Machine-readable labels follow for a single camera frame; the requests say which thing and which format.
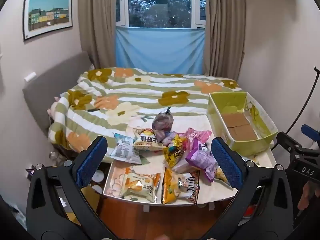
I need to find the floral striped blanket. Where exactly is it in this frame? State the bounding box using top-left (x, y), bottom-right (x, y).
top-left (47, 67), bottom-right (243, 163)

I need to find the pink striped snack packet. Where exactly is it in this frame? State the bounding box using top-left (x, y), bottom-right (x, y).
top-left (181, 127), bottom-right (213, 150)

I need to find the yellow brown snack packet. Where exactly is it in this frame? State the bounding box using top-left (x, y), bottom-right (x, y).
top-left (161, 167), bottom-right (200, 205)

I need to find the white round disc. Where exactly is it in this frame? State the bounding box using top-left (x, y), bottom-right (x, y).
top-left (91, 170), bottom-right (105, 183)

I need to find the dark purple snack bag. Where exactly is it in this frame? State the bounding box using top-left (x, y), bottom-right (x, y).
top-left (152, 106), bottom-right (175, 143)

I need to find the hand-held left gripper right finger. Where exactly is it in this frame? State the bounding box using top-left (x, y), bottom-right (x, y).
top-left (211, 137), bottom-right (294, 240)

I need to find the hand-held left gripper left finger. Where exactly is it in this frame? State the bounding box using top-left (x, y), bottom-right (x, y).
top-left (26, 135), bottom-right (118, 240)

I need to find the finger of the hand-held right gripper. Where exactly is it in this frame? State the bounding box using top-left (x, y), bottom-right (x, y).
top-left (276, 131), bottom-right (304, 159)
top-left (301, 124), bottom-right (320, 142)

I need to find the light purple snack packet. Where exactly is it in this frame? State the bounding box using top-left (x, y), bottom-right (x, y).
top-left (185, 144), bottom-right (220, 183)

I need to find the framed wall picture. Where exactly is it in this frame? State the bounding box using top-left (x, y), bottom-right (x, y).
top-left (22, 0), bottom-right (73, 40)

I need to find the blue white snack packet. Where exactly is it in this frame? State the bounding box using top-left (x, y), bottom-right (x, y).
top-left (110, 132), bottom-right (142, 165)

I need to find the green cardboard box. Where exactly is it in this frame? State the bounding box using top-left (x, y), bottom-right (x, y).
top-left (207, 92), bottom-right (278, 157)

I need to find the person's right hand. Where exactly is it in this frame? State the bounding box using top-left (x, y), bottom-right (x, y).
top-left (297, 180), bottom-right (320, 211)

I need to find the beige curtain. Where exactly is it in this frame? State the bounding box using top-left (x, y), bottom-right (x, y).
top-left (204, 0), bottom-right (247, 84)
top-left (77, 0), bottom-right (129, 70)

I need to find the window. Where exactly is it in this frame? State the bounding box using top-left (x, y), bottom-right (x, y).
top-left (116, 0), bottom-right (207, 29)

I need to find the light blue cloth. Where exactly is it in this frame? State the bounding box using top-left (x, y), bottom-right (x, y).
top-left (115, 26), bottom-right (206, 75)

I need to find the orange white snack packet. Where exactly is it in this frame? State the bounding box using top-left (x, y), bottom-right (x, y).
top-left (119, 167), bottom-right (161, 203)

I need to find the gold yellow snack packet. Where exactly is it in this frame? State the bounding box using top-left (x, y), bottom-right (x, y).
top-left (162, 134), bottom-right (190, 168)

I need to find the black cable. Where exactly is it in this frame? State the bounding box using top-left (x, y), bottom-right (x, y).
top-left (285, 66), bottom-right (320, 135)

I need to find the grey headboard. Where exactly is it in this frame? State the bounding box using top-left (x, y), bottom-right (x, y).
top-left (22, 51), bottom-right (94, 138)

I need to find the yellow white chips packet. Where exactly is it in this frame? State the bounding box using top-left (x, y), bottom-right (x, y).
top-left (132, 128), bottom-right (164, 152)

